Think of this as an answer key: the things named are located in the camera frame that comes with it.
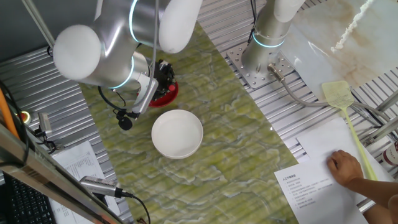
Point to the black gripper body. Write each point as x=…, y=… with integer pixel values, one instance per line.
x=161, y=79

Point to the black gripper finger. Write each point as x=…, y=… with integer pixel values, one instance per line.
x=166, y=67
x=164, y=94

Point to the white ceramic bowl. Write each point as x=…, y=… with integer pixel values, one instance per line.
x=177, y=133

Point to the person left forearm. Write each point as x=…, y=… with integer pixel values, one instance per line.
x=379, y=216

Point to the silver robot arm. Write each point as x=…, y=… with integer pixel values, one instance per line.
x=102, y=53

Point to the person right forearm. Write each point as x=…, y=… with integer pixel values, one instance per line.
x=376, y=193

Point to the red bowl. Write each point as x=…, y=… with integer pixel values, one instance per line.
x=166, y=100

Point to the person right hand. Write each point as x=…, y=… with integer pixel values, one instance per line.
x=345, y=168

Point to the green marble pattern mat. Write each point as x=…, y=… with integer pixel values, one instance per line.
x=217, y=109

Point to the printed table paper sheet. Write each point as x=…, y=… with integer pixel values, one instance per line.
x=77, y=161

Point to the thin metal pole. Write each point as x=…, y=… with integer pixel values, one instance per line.
x=37, y=21

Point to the red yellow emergency stop button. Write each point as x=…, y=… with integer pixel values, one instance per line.
x=25, y=117

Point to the orange tube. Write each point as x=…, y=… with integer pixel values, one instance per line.
x=4, y=109

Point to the blank white paper sheet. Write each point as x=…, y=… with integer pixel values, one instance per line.
x=320, y=137

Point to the yellow fly swatter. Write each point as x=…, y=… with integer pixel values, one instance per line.
x=337, y=93

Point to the black keyboard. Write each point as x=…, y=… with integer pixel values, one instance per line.
x=28, y=205

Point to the paper sheet with text list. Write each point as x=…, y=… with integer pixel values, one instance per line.
x=311, y=196

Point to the white beige marble board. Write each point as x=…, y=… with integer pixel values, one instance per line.
x=357, y=46

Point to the aluminium profile bar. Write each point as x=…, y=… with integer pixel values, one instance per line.
x=390, y=101
x=382, y=130
x=363, y=206

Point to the red white can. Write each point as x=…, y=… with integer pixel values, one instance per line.
x=392, y=155

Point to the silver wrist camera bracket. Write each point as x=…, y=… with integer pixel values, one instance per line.
x=146, y=96

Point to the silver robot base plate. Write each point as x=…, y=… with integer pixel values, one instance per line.
x=236, y=60

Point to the silver depth camera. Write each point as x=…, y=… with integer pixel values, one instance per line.
x=99, y=185

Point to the small silver camera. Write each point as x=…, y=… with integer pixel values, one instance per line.
x=45, y=123

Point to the silver camera clamp stand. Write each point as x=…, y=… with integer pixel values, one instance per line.
x=46, y=143

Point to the large aluminium frame beam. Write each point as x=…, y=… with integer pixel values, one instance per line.
x=46, y=174

